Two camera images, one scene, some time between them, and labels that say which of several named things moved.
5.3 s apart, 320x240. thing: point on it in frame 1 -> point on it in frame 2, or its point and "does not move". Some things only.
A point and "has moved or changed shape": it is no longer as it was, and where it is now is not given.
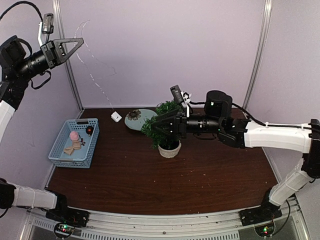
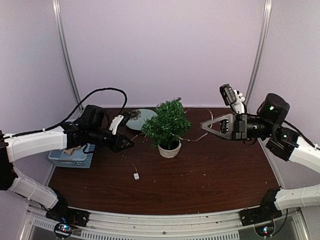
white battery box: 116,116 has moved or changed shape
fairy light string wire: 92,53 -> 178,137
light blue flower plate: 136,119 does not move
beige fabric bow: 75,145 does not move
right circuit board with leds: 264,231 does not move
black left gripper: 55,53 -> 117,146
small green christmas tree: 169,145 does not move
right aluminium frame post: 259,54 does not move
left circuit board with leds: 63,230 does not move
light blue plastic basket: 81,158 does not move
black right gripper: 178,124 -> 237,126
